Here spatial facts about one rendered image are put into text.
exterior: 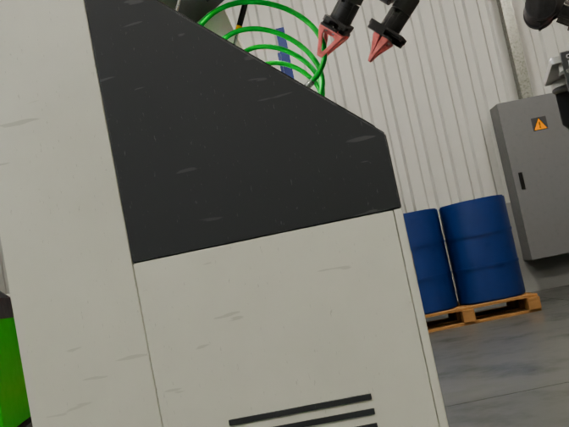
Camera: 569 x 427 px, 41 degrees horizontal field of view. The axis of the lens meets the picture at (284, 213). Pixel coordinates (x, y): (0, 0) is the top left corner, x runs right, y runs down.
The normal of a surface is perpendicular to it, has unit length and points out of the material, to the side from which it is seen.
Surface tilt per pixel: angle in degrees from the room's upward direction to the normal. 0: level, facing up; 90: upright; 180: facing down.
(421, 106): 90
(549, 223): 90
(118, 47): 90
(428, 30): 90
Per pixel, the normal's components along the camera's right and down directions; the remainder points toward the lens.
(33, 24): -0.10, -0.06
